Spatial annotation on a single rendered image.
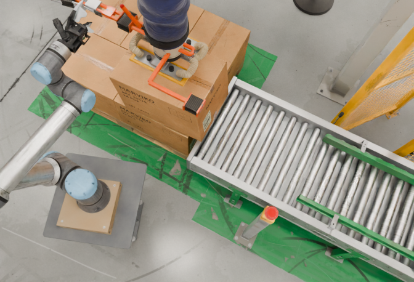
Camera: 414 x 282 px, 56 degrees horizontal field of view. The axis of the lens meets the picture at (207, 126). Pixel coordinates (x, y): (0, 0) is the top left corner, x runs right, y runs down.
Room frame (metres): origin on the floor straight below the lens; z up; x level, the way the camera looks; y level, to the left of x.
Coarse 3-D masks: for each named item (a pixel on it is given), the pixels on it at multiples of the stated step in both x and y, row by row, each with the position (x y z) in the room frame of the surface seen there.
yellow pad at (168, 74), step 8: (136, 56) 1.11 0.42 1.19; (144, 56) 1.11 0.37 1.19; (152, 56) 1.12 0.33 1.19; (144, 64) 1.07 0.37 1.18; (168, 64) 1.08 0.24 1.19; (176, 64) 1.08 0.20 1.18; (160, 72) 1.03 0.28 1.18; (168, 72) 1.03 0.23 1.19; (176, 80) 0.99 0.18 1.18; (184, 80) 0.99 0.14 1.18
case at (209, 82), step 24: (144, 48) 1.31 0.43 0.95; (120, 72) 1.13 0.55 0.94; (144, 72) 1.14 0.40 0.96; (216, 72) 1.16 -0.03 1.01; (120, 96) 1.08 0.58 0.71; (144, 96) 1.00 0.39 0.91; (168, 96) 0.98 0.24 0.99; (216, 96) 1.08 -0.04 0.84; (168, 120) 0.94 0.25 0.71; (192, 120) 0.88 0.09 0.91
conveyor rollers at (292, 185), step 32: (256, 128) 1.01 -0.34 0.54; (288, 128) 1.03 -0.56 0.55; (224, 160) 0.76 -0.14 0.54; (256, 160) 0.78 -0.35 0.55; (288, 160) 0.80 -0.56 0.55; (320, 160) 0.82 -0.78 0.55; (352, 160) 0.84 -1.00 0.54; (288, 192) 0.58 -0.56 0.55; (320, 192) 0.60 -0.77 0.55; (352, 192) 0.62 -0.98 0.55; (384, 192) 0.64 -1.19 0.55; (384, 224) 0.43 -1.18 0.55
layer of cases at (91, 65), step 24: (120, 0) 1.98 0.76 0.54; (96, 24) 1.74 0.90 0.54; (192, 24) 1.82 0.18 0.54; (216, 24) 1.83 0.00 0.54; (96, 48) 1.53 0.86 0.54; (120, 48) 1.55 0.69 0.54; (216, 48) 1.62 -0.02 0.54; (240, 48) 1.64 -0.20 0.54; (72, 72) 1.31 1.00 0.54; (96, 72) 1.33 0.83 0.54; (96, 96) 1.19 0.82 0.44; (120, 120) 1.13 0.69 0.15; (144, 120) 1.03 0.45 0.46; (168, 144) 0.96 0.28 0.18; (192, 144) 0.95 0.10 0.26
